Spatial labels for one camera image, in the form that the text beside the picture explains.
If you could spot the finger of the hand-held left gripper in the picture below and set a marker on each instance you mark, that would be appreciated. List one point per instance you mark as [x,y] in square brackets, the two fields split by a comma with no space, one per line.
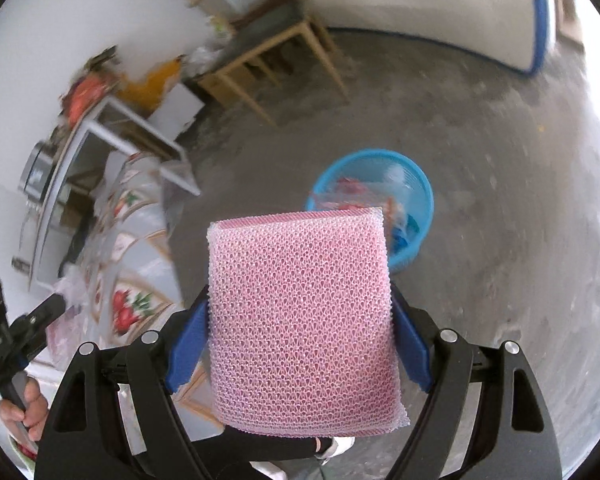
[26,352]
[42,314]

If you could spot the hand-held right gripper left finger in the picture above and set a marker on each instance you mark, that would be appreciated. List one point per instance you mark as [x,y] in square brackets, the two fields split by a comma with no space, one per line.
[190,340]

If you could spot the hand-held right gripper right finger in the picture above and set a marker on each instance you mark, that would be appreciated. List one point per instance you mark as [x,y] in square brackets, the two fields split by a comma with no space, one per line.
[410,340]

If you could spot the pink clear plastic bag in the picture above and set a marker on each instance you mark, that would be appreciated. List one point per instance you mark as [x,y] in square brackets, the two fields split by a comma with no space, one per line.
[75,332]

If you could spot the pink mesh sponge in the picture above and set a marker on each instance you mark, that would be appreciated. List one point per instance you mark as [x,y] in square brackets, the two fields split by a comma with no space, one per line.
[300,320]

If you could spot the blue plastic waste basket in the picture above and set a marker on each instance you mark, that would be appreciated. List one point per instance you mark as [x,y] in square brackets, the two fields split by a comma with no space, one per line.
[420,210]

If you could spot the person's left hand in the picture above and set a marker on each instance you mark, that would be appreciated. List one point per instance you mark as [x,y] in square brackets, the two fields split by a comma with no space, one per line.
[32,417]

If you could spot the fruit print tablecloth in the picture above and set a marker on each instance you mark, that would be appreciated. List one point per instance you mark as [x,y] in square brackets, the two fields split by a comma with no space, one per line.
[140,260]

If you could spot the white shoe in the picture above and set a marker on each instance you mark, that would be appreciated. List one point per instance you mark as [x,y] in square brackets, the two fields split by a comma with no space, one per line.
[337,446]

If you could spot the steel rice cooker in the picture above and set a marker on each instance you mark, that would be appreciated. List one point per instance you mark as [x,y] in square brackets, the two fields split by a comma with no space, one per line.
[36,175]

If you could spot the white side table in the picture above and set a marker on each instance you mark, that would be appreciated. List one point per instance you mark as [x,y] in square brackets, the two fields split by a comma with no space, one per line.
[65,170]

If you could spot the orange plastic bag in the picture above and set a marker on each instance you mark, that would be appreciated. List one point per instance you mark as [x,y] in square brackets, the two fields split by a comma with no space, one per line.
[87,92]

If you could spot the yellow plastic bag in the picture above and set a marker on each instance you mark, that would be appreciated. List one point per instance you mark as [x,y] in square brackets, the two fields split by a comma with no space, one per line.
[150,85]

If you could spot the wooden chair black seat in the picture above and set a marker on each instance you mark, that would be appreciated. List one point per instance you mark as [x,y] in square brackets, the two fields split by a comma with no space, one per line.
[260,35]

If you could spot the white mattress blue edge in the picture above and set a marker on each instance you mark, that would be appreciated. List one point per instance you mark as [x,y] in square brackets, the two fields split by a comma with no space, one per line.
[405,0]

